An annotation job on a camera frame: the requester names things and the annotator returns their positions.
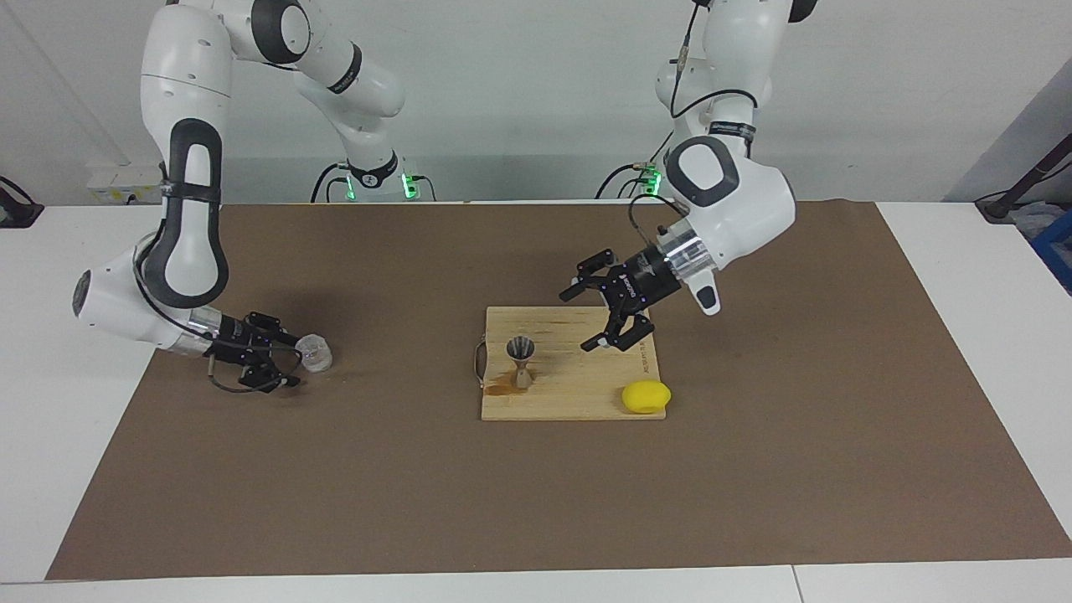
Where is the crumpled clear plastic bag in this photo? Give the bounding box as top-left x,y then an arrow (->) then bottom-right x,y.
1009,201 -> 1064,240

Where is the wooden cutting board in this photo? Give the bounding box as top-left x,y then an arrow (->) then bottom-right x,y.
473,306 -> 668,422

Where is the black stand leg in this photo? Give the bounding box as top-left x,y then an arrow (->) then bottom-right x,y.
976,134 -> 1072,223

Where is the yellow lemon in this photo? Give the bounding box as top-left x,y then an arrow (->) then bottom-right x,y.
621,380 -> 673,415

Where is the white wall power strip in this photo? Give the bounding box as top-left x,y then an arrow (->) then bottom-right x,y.
86,163 -> 168,204

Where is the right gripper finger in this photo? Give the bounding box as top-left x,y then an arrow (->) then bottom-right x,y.
243,312 -> 302,348
238,355 -> 302,394

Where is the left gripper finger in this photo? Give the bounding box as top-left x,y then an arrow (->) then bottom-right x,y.
559,248 -> 622,304
580,308 -> 657,353

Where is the brown table mat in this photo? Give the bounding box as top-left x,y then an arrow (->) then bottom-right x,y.
46,199 -> 1072,581

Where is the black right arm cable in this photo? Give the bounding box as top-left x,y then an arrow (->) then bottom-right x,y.
205,339 -> 304,394

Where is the metal double jigger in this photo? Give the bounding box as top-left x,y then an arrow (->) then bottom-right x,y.
506,336 -> 539,390

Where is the blue crate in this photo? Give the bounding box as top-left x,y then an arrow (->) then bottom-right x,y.
1032,209 -> 1072,294

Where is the black table clamp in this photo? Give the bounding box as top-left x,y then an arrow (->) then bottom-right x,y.
0,176 -> 44,229

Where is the black base cable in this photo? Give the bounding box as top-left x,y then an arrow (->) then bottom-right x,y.
595,134 -> 671,200
310,162 -> 353,204

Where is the small clear glass cup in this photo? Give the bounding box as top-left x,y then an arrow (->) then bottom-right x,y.
297,333 -> 334,374

